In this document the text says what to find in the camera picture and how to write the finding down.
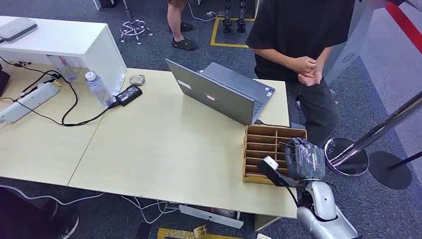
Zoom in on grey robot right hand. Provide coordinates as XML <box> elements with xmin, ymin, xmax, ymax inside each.
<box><xmin>284</xmin><ymin>137</ymin><xmax>326</xmax><ymax>181</ymax></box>

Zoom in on wooden slotted card box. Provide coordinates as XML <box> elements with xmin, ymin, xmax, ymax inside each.
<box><xmin>242</xmin><ymin>124</ymin><xmax>308</xmax><ymax>185</ymax></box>

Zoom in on person's clasped hands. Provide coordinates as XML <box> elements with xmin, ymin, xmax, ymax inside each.
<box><xmin>289</xmin><ymin>56</ymin><xmax>324</xmax><ymax>88</ymax></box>

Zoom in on person at desk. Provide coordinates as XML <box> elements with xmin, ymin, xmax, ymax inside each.
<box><xmin>245</xmin><ymin>0</ymin><xmax>357</xmax><ymax>149</ymax></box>

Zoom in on person standing in background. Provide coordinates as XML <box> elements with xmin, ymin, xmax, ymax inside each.
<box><xmin>166</xmin><ymin>0</ymin><xmax>199</xmax><ymax>51</ymax></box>

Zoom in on chrome stanchion pole with base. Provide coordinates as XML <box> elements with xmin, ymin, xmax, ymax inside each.
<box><xmin>324</xmin><ymin>90</ymin><xmax>422</xmax><ymax>177</ymax></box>

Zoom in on black stanchion base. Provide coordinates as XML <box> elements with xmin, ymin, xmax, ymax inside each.
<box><xmin>368</xmin><ymin>150</ymin><xmax>422</xmax><ymax>191</ymax></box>

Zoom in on white bar under table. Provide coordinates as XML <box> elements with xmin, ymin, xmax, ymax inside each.
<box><xmin>178</xmin><ymin>204</ymin><xmax>245</xmax><ymax>230</ymax></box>

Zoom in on grey open laptop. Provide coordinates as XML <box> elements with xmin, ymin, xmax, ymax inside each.
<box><xmin>165</xmin><ymin>58</ymin><xmax>277</xmax><ymax>126</ymax></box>

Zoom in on grey gate cabinet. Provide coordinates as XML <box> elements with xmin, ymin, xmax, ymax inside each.
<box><xmin>322</xmin><ymin>0</ymin><xmax>377</xmax><ymax>86</ymax></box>

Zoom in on black robot legs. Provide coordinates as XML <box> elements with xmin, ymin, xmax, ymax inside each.
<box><xmin>222</xmin><ymin>0</ymin><xmax>247</xmax><ymax>34</ymax></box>

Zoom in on red barrier belt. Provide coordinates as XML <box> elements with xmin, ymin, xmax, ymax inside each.
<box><xmin>385</xmin><ymin>1</ymin><xmax>422</xmax><ymax>55</ymax></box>

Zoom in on small earbuds case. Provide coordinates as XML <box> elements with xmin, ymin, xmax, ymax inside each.
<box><xmin>128</xmin><ymin>74</ymin><xmax>146</xmax><ymax>87</ymax></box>

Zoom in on black power adapter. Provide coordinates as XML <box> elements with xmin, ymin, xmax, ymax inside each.
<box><xmin>115</xmin><ymin>85</ymin><xmax>143</xmax><ymax>107</ymax></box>

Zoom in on chrome chair base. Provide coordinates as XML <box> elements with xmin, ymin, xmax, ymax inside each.
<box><xmin>119</xmin><ymin>0</ymin><xmax>154</xmax><ymax>46</ymax></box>

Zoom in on clear plastic water bottle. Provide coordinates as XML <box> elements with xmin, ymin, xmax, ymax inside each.
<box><xmin>85</xmin><ymin>71</ymin><xmax>116</xmax><ymax>109</ymax></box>

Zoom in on white desk shelf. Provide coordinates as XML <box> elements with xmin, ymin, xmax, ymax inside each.
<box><xmin>0</xmin><ymin>15</ymin><xmax>128</xmax><ymax>97</ymax></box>

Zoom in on white power strip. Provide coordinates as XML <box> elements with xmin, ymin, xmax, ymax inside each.
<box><xmin>0</xmin><ymin>82</ymin><xmax>60</xmax><ymax>125</ymax></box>

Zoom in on black object at desk edge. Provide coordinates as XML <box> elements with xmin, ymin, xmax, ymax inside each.
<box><xmin>0</xmin><ymin>64</ymin><xmax>11</xmax><ymax>98</ymax></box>

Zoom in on grey flat case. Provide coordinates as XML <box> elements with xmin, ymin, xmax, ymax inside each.
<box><xmin>0</xmin><ymin>17</ymin><xmax>38</xmax><ymax>43</ymax></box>

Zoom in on black and white wrist camera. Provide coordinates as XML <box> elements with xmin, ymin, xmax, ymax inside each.
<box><xmin>257</xmin><ymin>156</ymin><xmax>306</xmax><ymax>189</ymax></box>

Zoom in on white floor cable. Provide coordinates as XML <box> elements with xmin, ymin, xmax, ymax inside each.
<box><xmin>0</xmin><ymin>184</ymin><xmax>180</xmax><ymax>225</ymax></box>

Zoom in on white cable with plug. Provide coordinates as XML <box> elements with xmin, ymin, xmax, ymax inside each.
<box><xmin>187</xmin><ymin>1</ymin><xmax>218</xmax><ymax>23</ymax></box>

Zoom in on black power cable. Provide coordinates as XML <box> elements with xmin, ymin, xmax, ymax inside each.
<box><xmin>0</xmin><ymin>56</ymin><xmax>120</xmax><ymax>127</ymax></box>

